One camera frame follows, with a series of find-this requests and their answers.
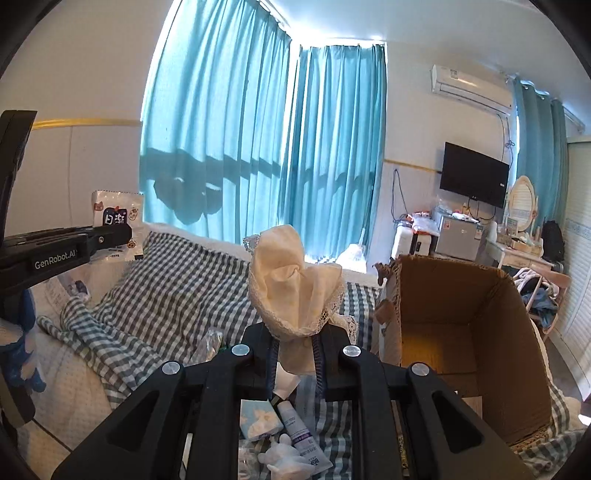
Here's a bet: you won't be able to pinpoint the white plastic bag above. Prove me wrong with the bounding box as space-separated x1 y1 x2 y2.
339 244 368 271

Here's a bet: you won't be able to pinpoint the yellow patterned pen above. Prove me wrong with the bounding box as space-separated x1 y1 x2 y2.
394 427 411 478

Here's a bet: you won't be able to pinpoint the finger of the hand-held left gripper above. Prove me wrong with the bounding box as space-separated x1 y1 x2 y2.
4 224 145 259

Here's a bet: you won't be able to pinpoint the white cat-print snack packet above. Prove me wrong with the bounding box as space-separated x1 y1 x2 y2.
91 190 145 261

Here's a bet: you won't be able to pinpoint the pile of clothes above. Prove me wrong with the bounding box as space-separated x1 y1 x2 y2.
515 268 561 319

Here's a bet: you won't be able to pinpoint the clear plastic pouch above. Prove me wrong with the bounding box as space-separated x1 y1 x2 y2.
295 375 320 435

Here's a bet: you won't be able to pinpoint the teal curtain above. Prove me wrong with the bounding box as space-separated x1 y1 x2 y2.
139 0 294 227
279 44 387 273
512 78 568 241

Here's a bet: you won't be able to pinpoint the silver mini fridge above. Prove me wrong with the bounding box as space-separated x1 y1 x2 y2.
434 215 483 261

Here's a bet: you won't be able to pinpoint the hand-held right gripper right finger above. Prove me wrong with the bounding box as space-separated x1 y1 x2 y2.
313 324 539 480

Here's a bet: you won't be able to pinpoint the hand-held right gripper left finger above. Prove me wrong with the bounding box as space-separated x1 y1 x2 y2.
51 323 280 480

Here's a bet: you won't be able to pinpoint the white oval vanity mirror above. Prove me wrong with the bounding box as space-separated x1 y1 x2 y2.
505 175 540 236

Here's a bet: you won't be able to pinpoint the wooden storage tray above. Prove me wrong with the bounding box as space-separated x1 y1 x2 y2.
508 240 542 259

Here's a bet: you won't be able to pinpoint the cream lace-edged cloth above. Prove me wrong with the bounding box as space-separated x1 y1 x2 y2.
248 224 358 374

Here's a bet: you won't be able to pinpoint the green checked blanket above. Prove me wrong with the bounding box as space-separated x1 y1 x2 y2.
37 231 587 480

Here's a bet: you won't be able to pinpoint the white suitcase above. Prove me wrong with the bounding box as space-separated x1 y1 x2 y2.
392 226 416 259

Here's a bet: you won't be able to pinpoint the clear plastic wrapper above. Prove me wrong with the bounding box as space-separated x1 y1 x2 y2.
194 330 225 365

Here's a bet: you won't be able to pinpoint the blue floral tissue pack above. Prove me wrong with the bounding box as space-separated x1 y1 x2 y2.
240 399 284 439

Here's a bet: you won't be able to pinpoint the white and red plastic bags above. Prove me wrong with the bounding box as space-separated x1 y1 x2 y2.
406 210 439 232

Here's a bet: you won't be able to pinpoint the wooden chair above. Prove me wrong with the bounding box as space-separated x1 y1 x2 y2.
512 268 573 333

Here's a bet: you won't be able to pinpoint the person's left hand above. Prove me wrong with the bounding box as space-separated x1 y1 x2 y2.
0 288 47 395

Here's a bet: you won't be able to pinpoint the white figurine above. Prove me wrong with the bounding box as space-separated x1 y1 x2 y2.
259 434 317 476

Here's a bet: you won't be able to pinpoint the white louvred wardrobe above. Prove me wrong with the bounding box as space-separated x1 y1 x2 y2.
545 138 591 398

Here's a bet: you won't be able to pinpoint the black wall television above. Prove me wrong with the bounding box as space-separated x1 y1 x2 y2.
438 142 511 209

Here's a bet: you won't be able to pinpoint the brown cardboard box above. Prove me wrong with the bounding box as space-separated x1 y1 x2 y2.
373 254 555 450

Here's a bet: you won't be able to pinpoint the white purple cream tube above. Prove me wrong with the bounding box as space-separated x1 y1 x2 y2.
274 399 333 474

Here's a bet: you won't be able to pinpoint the blue wall cable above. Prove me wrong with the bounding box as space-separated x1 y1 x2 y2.
392 168 407 222

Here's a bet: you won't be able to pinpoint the white air conditioner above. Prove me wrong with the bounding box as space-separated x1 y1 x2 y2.
430 64 514 116

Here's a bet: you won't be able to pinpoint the white pillow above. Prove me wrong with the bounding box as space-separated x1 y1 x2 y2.
44 258 134 308

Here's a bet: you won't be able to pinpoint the white dressing table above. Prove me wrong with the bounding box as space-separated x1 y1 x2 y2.
485 240 555 274

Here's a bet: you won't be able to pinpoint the black backpack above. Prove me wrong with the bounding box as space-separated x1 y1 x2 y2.
541 220 566 264

